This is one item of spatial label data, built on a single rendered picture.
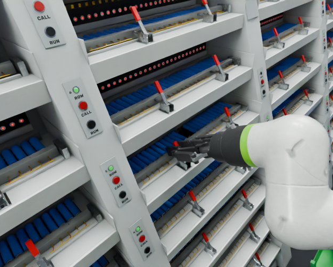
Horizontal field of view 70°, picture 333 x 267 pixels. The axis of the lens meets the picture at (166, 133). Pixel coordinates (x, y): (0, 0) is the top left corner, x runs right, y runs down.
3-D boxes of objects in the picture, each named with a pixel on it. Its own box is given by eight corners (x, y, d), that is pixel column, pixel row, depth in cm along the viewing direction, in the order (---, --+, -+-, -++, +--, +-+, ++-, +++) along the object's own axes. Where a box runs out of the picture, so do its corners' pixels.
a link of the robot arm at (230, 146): (256, 113, 52) (233, 132, 47) (272, 159, 55) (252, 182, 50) (234, 117, 57) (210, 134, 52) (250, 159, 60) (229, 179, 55)
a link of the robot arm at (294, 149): (338, 113, 43) (310, 105, 37) (343, 184, 42) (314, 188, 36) (267, 122, 54) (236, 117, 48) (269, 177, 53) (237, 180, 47)
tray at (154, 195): (257, 123, 98) (262, 103, 93) (148, 216, 66) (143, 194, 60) (217, 107, 111) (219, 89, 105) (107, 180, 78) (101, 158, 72)
